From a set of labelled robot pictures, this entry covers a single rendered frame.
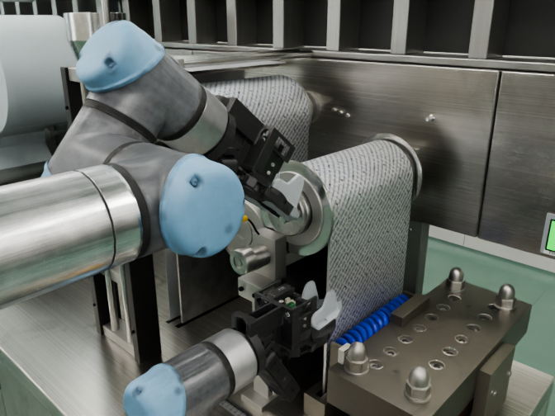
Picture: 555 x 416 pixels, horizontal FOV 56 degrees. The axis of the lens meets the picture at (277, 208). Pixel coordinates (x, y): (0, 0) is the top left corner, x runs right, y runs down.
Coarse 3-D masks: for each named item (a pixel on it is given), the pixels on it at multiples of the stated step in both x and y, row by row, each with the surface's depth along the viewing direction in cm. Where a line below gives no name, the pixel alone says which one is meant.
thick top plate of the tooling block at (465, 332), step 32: (480, 288) 100; (416, 320) 90; (448, 320) 90; (480, 320) 90; (512, 320) 90; (384, 352) 81; (416, 352) 81; (448, 352) 82; (480, 352) 81; (352, 384) 75; (384, 384) 74; (448, 384) 74
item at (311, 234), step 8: (280, 176) 78; (288, 176) 77; (304, 184) 75; (312, 192) 74; (312, 200) 75; (312, 208) 75; (320, 208) 74; (312, 216) 76; (320, 216) 75; (272, 224) 82; (312, 224) 76; (320, 224) 75; (304, 232) 78; (312, 232) 76; (288, 240) 80; (296, 240) 79; (304, 240) 78; (312, 240) 77
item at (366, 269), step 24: (408, 216) 93; (360, 240) 83; (384, 240) 89; (336, 264) 79; (360, 264) 85; (384, 264) 91; (336, 288) 81; (360, 288) 86; (384, 288) 93; (360, 312) 88; (336, 336) 84
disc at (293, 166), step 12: (288, 168) 77; (300, 168) 75; (312, 180) 74; (324, 192) 73; (324, 204) 74; (264, 216) 83; (324, 216) 74; (324, 228) 75; (324, 240) 76; (300, 252) 80; (312, 252) 78
